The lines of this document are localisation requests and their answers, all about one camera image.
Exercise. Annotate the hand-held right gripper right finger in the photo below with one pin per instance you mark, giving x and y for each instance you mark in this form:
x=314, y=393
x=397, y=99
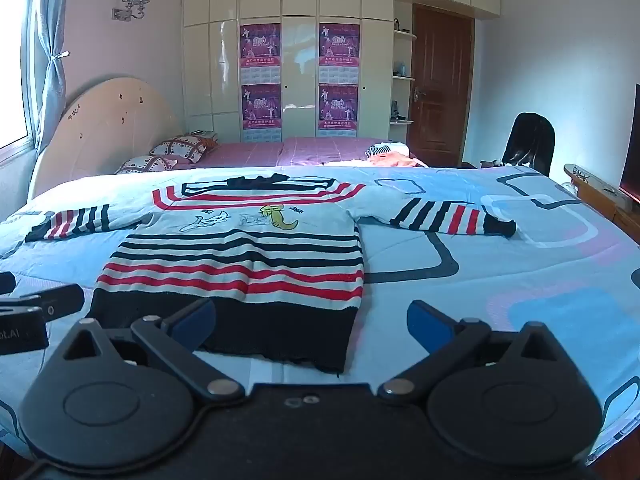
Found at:
x=426, y=324

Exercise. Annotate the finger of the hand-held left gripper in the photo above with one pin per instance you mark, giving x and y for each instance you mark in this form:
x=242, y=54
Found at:
x=55, y=300
x=6, y=283

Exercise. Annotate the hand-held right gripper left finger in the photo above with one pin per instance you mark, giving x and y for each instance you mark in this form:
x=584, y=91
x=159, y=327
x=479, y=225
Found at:
x=194, y=321

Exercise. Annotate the striped knit sweater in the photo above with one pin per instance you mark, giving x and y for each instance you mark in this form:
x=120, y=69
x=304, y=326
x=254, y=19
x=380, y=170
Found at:
x=240, y=260

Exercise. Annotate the orange clothes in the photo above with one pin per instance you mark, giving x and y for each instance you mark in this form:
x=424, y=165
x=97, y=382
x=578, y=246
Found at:
x=397, y=161

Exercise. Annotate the checked pillow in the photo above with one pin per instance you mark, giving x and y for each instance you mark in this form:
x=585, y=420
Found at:
x=150, y=164
x=182, y=146

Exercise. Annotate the small wooden table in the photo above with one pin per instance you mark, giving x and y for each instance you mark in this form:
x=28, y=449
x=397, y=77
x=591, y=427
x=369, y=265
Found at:
x=492, y=163

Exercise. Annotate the black white striped cloth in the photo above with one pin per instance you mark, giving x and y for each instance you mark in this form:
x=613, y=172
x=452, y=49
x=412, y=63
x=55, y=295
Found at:
x=382, y=150

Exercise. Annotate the cream rounded headboard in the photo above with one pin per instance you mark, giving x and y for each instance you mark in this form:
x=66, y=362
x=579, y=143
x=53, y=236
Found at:
x=100, y=120

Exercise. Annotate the pink bed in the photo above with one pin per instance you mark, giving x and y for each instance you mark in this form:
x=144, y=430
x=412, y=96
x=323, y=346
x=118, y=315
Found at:
x=300, y=152

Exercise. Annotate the light blue curtain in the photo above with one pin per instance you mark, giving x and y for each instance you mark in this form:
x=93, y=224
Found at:
x=52, y=85

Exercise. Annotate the black chair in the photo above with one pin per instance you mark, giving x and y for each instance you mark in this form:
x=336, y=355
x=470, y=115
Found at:
x=530, y=142

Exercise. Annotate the window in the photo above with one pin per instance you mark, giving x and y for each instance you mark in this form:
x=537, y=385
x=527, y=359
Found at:
x=12, y=70

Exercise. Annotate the wooden tv cabinet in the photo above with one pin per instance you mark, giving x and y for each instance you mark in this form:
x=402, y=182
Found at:
x=600, y=195

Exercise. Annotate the brown wooden door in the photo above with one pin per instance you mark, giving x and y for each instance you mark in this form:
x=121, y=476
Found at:
x=440, y=85

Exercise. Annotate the corner shelf unit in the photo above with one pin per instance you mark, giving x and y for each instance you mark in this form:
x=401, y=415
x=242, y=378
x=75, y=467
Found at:
x=402, y=75

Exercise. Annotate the dark television screen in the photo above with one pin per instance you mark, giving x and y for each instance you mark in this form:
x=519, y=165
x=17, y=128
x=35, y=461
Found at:
x=631, y=145

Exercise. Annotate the cream glossy wardrobe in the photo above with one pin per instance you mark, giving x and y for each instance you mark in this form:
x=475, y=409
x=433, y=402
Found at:
x=300, y=60

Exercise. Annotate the purple wall poster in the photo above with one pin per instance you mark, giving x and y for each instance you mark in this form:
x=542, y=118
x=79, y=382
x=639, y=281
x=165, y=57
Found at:
x=339, y=45
x=338, y=105
x=261, y=105
x=260, y=45

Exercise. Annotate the wall lamp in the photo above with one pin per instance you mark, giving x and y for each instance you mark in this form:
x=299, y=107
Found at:
x=132, y=0

